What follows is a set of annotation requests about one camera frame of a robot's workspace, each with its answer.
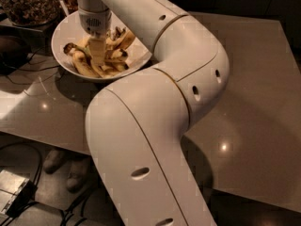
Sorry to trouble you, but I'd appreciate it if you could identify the right rear banana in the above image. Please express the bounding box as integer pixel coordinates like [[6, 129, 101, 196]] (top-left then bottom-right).
[[106, 26, 135, 50]]

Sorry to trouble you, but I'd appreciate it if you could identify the left white shoe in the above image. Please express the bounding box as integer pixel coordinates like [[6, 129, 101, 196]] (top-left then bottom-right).
[[43, 149, 66, 174]]

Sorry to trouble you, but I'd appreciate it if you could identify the right white shoe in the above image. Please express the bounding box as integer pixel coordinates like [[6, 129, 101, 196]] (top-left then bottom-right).
[[67, 157, 90, 193]]

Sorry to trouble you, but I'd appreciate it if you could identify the left lower banana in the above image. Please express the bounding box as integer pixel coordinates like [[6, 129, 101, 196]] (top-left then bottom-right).
[[72, 50, 99, 78]]

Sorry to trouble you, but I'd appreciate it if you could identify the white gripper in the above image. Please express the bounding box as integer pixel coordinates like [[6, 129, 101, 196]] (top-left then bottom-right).
[[78, 8, 111, 66]]

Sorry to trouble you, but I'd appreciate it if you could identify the black floor cable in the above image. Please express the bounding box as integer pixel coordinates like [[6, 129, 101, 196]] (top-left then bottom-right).
[[0, 141, 104, 226]]

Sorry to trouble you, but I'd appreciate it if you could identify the dark round object left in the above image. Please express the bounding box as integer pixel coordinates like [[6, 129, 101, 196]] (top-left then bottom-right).
[[0, 35, 31, 75]]

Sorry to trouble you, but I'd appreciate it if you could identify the white bowl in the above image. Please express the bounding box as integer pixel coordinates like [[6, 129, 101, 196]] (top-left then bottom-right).
[[50, 9, 154, 84]]

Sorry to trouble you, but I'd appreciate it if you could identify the silver box on floor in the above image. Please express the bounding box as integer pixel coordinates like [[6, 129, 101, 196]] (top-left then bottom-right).
[[0, 169, 31, 216]]

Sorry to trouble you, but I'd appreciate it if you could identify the black cable on table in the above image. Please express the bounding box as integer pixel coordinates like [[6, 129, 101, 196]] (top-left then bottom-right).
[[0, 45, 67, 87]]

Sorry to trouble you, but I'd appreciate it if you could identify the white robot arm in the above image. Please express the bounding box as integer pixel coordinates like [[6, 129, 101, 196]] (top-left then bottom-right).
[[77, 0, 230, 226]]

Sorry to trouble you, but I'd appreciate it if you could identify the white shoe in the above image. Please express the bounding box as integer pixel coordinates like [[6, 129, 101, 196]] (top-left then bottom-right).
[[67, 157, 90, 193], [43, 149, 66, 174]]

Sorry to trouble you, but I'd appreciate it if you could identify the small snack container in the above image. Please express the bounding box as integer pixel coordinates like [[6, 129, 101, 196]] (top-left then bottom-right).
[[64, 0, 78, 13]]

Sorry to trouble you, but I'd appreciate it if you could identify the banana with dark stem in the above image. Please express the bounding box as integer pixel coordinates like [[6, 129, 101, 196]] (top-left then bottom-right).
[[63, 42, 91, 58]]

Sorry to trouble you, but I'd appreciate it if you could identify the glass jar of nuts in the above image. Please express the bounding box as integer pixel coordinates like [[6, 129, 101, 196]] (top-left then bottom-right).
[[0, 0, 59, 26]]

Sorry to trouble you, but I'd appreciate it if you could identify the white spoon handle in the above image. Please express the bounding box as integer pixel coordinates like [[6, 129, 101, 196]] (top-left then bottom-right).
[[58, 0, 69, 17]]

